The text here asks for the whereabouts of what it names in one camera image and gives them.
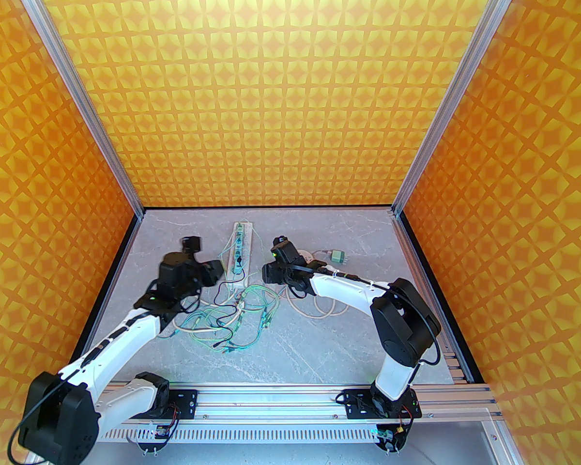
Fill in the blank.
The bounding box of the cream power strip cord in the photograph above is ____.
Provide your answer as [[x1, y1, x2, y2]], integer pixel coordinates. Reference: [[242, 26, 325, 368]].
[[172, 284, 246, 337]]

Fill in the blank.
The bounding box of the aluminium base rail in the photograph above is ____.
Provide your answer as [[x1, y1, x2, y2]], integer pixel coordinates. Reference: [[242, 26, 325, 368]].
[[46, 382, 502, 422]]

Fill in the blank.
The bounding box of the teal green USB cable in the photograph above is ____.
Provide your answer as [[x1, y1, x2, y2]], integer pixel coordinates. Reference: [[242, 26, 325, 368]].
[[184, 233, 240, 345]]

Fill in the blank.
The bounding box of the aluminium side rail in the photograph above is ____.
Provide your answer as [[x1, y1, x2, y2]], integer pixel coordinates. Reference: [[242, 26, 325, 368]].
[[438, 330, 480, 385]]

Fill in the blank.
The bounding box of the white perforated cable duct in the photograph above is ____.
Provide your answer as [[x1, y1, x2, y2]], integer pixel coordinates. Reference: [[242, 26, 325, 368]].
[[94, 420, 509, 447]]

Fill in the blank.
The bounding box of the white power strip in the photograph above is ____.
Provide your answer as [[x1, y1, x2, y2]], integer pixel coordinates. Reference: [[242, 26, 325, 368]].
[[227, 220, 256, 288]]

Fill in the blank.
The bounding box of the aluminium frame post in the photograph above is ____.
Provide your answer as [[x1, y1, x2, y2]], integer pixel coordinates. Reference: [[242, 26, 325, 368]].
[[391, 0, 526, 217], [7, 0, 144, 217]]

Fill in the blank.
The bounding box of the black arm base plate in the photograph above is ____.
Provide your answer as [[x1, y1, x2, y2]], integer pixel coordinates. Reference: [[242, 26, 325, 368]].
[[145, 389, 198, 420], [343, 389, 424, 420]]

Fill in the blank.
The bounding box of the small circuit board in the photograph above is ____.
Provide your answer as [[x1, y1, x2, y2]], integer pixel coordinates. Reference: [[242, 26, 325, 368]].
[[374, 423, 410, 454], [140, 423, 175, 454]]

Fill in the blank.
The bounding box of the cream round socket cord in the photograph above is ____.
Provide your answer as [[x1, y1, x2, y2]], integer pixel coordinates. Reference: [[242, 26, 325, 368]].
[[287, 284, 350, 320]]

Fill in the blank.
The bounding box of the pale green USB cable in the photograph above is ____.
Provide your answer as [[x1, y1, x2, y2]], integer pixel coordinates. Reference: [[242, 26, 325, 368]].
[[242, 283, 280, 332]]

